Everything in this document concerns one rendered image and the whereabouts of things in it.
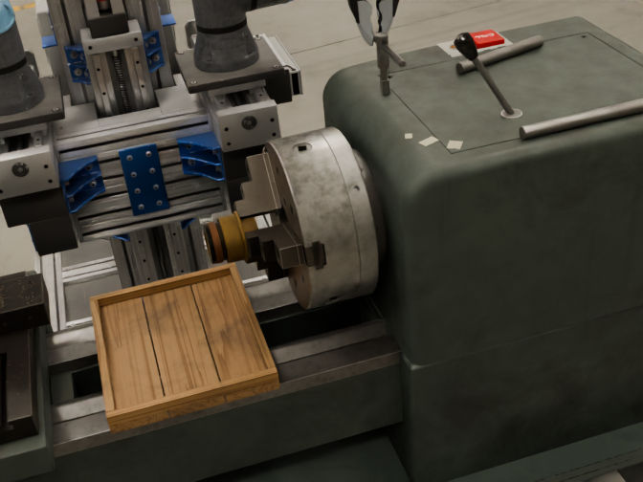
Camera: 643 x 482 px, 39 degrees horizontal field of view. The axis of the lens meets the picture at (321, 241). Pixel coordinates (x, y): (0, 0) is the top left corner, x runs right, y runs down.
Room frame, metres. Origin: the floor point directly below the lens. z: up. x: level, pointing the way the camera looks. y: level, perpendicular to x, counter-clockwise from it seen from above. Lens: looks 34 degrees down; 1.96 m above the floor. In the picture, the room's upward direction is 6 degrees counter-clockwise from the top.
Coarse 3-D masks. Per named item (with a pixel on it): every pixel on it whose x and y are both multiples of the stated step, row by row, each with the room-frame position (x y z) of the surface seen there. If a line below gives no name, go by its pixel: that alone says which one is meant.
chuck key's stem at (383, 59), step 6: (378, 36) 1.51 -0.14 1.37; (384, 36) 1.50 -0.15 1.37; (378, 42) 1.51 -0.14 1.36; (384, 42) 1.50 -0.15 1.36; (378, 48) 1.51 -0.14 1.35; (378, 54) 1.51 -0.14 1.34; (384, 54) 1.50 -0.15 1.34; (378, 60) 1.51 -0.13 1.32; (384, 60) 1.50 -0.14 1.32; (378, 66) 1.51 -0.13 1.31; (384, 66) 1.50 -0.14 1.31; (384, 72) 1.51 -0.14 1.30; (384, 78) 1.51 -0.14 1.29; (384, 84) 1.50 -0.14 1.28; (384, 90) 1.50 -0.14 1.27
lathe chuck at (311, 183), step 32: (288, 160) 1.34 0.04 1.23; (320, 160) 1.34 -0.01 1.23; (288, 192) 1.31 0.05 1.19; (320, 192) 1.28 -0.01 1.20; (288, 224) 1.41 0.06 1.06; (320, 224) 1.25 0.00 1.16; (352, 224) 1.25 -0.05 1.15; (352, 256) 1.24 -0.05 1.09; (320, 288) 1.23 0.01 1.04; (352, 288) 1.25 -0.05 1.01
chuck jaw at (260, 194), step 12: (252, 156) 1.44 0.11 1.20; (264, 156) 1.44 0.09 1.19; (252, 168) 1.42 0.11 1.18; (264, 168) 1.42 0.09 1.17; (252, 180) 1.41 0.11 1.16; (264, 180) 1.41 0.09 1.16; (252, 192) 1.39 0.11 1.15; (264, 192) 1.39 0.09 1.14; (276, 192) 1.40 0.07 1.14; (240, 204) 1.38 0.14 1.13; (252, 204) 1.38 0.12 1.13; (264, 204) 1.38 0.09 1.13; (276, 204) 1.38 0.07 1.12; (240, 216) 1.36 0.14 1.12
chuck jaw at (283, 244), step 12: (264, 228) 1.34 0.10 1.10; (276, 228) 1.33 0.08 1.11; (288, 228) 1.32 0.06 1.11; (252, 240) 1.30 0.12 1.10; (264, 240) 1.28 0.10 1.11; (276, 240) 1.27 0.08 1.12; (288, 240) 1.27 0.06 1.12; (252, 252) 1.30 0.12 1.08; (264, 252) 1.27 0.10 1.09; (276, 252) 1.27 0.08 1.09; (288, 252) 1.24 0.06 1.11; (300, 252) 1.24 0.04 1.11; (312, 252) 1.23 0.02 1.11; (288, 264) 1.23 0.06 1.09; (300, 264) 1.24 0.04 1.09; (312, 264) 1.23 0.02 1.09
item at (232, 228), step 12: (228, 216) 1.36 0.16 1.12; (252, 216) 1.37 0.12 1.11; (204, 228) 1.34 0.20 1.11; (216, 228) 1.34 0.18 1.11; (228, 228) 1.33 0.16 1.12; (240, 228) 1.32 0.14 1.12; (252, 228) 1.34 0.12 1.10; (216, 240) 1.31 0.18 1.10; (228, 240) 1.31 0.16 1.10; (240, 240) 1.31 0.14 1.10; (216, 252) 1.30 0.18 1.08; (228, 252) 1.31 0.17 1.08; (240, 252) 1.31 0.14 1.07
